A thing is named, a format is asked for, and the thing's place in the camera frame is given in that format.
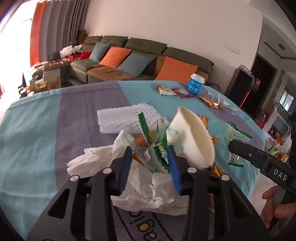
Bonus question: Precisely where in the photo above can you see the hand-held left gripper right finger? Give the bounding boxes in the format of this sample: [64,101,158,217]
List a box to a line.
[167,146,270,241]

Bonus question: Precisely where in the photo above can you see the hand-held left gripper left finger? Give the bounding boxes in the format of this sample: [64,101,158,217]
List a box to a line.
[27,146,133,241]

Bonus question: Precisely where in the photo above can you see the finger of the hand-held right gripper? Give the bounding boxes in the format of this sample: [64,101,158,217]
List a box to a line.
[228,140,266,167]

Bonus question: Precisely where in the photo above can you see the green-edged clear snack wrapper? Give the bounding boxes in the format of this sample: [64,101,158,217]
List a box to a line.
[224,122,253,167]
[128,112,173,174]

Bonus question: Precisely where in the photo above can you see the white tissue paper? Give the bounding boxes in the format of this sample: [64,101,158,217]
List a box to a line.
[67,130,195,216]

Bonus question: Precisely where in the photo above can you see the crushed white paper cup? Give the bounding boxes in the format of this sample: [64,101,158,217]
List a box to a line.
[166,107,215,172]

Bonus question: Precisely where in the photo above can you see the large gold foil wrapper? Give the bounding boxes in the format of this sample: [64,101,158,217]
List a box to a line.
[195,115,224,178]

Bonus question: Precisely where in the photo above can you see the white foam net sleeve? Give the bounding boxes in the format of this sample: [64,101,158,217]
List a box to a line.
[97,103,171,133]

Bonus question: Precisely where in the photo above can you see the person's right hand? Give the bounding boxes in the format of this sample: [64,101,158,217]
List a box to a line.
[260,185,296,229]

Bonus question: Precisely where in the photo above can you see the red stick vacuum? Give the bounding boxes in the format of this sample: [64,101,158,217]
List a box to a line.
[240,77,260,109]

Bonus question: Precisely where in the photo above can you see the blue paper cup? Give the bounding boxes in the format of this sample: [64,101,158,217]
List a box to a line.
[187,74,205,96]

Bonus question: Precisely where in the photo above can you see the red snack packet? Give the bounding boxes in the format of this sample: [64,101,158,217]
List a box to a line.
[171,87,197,99]

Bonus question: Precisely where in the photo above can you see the cream snack packet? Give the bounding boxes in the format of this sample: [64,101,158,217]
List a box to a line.
[156,85,176,96]

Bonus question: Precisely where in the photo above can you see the teal and grey tablecloth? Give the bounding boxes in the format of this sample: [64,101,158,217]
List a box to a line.
[0,80,266,241]

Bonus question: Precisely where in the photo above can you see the orange cushion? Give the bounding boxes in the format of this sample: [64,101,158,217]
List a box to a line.
[99,46,132,69]
[154,56,199,83]

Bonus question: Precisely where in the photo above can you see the brown sofa seat cover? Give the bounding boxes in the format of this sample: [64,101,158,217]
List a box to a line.
[87,66,160,81]

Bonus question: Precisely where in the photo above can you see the large blue cushion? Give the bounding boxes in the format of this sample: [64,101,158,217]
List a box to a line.
[117,53,153,77]

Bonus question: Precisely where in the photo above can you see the green sofa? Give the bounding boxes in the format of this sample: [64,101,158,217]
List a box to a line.
[69,35,220,90]

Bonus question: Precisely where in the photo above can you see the small blue cushion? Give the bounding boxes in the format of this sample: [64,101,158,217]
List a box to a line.
[89,42,110,62]

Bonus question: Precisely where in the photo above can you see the cluttered coffee table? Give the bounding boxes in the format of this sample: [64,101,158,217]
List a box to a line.
[18,59,72,98]

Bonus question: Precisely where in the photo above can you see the white plastic bags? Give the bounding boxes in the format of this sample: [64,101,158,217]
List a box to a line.
[60,44,82,57]

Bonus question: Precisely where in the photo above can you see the grey curtain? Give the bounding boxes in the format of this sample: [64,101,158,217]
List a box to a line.
[42,0,89,62]

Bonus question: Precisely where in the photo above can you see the orange curtain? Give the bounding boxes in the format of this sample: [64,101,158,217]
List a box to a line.
[30,2,48,66]

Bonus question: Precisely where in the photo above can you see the bright window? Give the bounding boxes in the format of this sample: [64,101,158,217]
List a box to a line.
[0,5,35,98]

